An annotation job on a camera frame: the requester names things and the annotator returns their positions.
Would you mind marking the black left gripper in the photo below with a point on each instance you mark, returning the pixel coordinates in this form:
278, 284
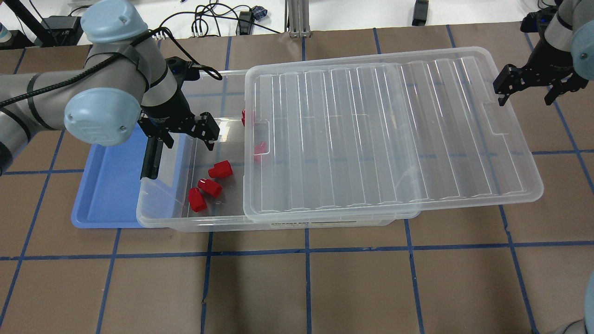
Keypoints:
168, 110

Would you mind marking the blue plastic tray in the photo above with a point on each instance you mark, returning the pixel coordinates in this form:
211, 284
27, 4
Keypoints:
111, 186

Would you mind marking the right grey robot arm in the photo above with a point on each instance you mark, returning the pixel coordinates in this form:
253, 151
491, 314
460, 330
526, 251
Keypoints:
567, 25

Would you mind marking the black device on table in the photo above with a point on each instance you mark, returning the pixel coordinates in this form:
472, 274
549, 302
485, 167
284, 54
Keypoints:
420, 13

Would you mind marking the clear plastic storage box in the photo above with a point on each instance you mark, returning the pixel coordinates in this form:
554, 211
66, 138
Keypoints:
324, 147

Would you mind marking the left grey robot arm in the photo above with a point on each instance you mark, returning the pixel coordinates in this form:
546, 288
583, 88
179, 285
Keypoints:
125, 81

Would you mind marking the aluminium frame post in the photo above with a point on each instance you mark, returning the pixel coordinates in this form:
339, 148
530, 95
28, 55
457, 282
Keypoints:
297, 18

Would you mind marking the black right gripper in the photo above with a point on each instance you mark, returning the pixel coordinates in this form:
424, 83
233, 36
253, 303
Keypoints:
549, 60

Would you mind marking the clear plastic box lid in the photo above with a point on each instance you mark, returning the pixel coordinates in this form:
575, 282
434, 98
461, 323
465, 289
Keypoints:
470, 151

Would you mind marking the red block under lid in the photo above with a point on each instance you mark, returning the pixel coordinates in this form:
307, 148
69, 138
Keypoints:
260, 150

